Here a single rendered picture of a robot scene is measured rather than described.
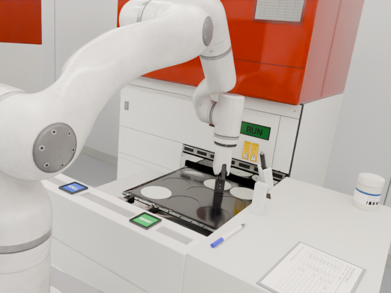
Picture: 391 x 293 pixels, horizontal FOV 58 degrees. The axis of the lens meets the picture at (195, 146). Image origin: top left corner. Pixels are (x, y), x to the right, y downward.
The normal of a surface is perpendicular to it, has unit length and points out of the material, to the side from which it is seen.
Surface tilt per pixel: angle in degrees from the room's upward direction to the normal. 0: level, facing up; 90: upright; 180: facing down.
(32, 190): 31
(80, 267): 90
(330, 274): 0
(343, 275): 0
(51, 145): 83
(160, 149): 90
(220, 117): 90
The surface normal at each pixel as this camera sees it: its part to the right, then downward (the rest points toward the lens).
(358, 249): 0.11, -0.95
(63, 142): 0.93, 0.09
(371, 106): -0.54, 0.18
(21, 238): 0.62, 0.30
